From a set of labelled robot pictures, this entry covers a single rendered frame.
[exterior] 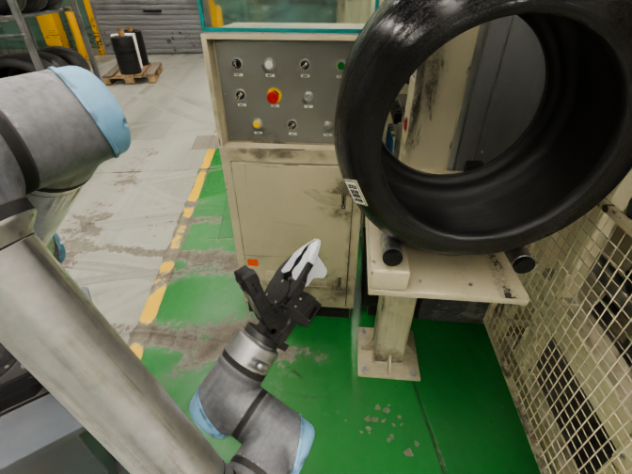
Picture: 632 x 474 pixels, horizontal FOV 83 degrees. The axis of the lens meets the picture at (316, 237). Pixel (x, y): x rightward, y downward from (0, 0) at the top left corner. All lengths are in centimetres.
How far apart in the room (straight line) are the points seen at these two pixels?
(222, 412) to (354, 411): 98
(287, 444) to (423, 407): 105
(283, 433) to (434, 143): 82
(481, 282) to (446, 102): 47
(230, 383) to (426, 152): 79
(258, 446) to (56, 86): 56
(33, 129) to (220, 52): 97
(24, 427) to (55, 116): 77
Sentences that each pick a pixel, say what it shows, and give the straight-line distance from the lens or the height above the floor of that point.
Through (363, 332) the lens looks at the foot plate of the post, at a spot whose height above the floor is 2.
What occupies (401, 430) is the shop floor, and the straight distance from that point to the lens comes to 159.
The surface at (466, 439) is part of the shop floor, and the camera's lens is 164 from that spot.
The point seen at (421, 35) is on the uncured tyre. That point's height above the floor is 133.
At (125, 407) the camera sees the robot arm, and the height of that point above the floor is 100.
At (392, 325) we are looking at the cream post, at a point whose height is 26.
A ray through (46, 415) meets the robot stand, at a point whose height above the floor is 60.
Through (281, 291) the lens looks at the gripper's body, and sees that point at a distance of 65.
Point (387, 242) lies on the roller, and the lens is 82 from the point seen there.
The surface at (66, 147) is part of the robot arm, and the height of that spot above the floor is 125.
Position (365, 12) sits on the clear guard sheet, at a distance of 127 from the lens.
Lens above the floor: 140
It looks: 35 degrees down
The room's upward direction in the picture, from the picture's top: straight up
